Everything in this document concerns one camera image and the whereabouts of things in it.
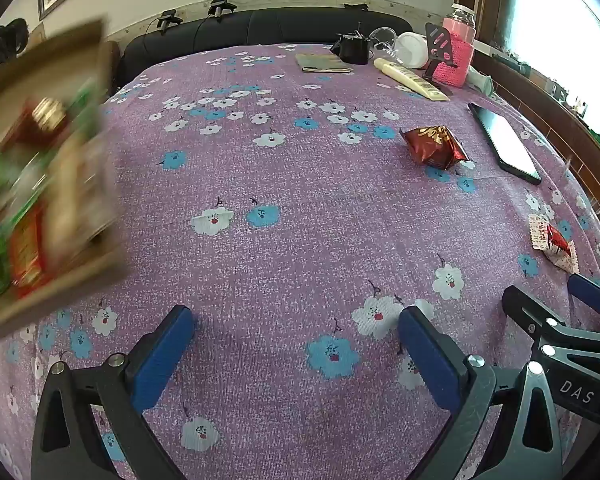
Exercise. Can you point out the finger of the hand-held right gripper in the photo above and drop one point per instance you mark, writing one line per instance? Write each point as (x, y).
(522, 305)
(587, 292)

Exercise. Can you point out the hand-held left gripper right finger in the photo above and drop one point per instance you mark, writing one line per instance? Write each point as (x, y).
(427, 360)

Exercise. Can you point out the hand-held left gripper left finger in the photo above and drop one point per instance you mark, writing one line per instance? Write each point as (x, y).
(162, 355)

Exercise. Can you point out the white snack packet red print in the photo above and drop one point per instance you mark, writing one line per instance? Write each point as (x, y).
(555, 245)

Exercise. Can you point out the brown cardboard box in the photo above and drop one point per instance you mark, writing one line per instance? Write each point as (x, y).
(95, 265)

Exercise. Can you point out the plain red snack packet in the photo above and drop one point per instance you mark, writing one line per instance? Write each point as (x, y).
(27, 252)

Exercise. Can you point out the red snack packet gold label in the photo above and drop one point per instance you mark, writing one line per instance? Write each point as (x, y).
(45, 115)

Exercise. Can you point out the black smartphone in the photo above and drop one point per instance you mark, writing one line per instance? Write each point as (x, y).
(505, 142)

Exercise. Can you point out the purple floral tablecloth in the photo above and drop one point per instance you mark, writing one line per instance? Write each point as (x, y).
(290, 240)

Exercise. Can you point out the dark red pyramid snack packet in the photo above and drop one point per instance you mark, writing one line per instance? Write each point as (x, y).
(432, 147)

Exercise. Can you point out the mint green cup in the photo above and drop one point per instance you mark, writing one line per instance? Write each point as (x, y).
(480, 80)

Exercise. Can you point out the cream squeeze tube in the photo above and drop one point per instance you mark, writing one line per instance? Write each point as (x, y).
(410, 79)

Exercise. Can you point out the pink bottle with knit sleeve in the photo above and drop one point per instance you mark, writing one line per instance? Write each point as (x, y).
(457, 55)

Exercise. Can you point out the white plastic jar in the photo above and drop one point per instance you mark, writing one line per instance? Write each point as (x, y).
(412, 50)

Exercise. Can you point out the black phone stand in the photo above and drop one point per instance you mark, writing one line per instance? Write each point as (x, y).
(437, 40)

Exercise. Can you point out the bright window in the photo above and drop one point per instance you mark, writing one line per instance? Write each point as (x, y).
(555, 10)

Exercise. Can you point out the clear glass cup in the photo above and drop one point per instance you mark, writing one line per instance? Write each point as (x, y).
(382, 37)

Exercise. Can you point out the black mug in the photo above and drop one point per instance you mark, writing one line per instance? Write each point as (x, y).
(354, 49)

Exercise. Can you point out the olive booklet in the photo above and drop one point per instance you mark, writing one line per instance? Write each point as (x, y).
(322, 62)

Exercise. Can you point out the black clip-on device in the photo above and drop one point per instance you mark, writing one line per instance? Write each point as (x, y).
(356, 7)
(169, 20)
(221, 7)

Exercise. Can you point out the black sofa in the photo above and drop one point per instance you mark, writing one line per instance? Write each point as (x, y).
(280, 25)

